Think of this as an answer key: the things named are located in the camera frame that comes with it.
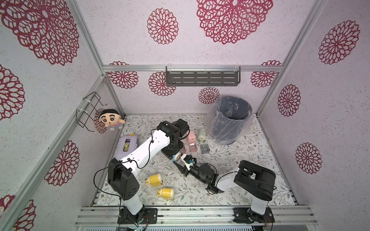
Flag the pink pencil sharpener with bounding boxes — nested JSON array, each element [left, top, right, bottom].
[[187, 131, 197, 144]]

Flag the pink sharpener shavings tray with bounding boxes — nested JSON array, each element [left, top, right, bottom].
[[189, 143, 198, 153]]

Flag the clear sharpener shavings tray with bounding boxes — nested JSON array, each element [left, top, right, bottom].
[[200, 143, 210, 155]]

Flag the green pencil sharpener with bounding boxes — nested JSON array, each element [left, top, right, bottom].
[[198, 129, 207, 142]]

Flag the yellow pencil sharpener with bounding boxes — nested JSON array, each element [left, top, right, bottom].
[[145, 173, 163, 187], [157, 188, 174, 200]]

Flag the blue pencil sharpener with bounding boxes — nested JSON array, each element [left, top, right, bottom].
[[172, 153, 182, 162]]

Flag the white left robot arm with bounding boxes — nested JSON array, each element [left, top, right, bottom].
[[106, 119, 190, 215]]

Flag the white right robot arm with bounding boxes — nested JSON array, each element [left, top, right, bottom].
[[174, 160, 276, 215]]

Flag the purple tissue box holder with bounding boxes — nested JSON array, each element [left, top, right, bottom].
[[115, 134, 140, 160]]

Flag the clear plastic bin liner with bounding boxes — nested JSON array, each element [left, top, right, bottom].
[[206, 95, 255, 146]]

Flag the grey trash bin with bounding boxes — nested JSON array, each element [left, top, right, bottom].
[[210, 96, 253, 146]]

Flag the Shin-chan plush doll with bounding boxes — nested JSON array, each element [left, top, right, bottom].
[[99, 109, 125, 131]]

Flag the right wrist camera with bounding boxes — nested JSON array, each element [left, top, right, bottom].
[[181, 154, 196, 171]]

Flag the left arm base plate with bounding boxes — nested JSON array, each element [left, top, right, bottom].
[[117, 207, 158, 225]]

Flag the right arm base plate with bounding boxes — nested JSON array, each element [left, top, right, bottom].
[[233, 207, 275, 224]]

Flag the grey wall shelf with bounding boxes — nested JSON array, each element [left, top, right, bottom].
[[165, 66, 241, 87]]

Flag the black wire wall basket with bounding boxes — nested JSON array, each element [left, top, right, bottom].
[[75, 91, 107, 132]]

